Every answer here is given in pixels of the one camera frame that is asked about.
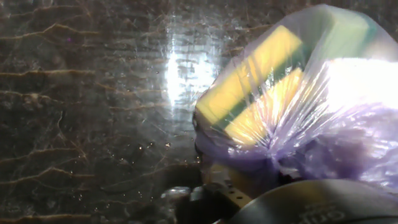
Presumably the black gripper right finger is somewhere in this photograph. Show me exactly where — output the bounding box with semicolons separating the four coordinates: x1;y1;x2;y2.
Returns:
214;179;398;224

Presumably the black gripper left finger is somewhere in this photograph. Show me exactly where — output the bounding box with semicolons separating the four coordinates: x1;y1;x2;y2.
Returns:
161;182;253;224

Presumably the yellow green sponge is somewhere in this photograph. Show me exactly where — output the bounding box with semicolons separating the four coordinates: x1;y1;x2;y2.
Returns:
195;24;304;126
223;67;304;147

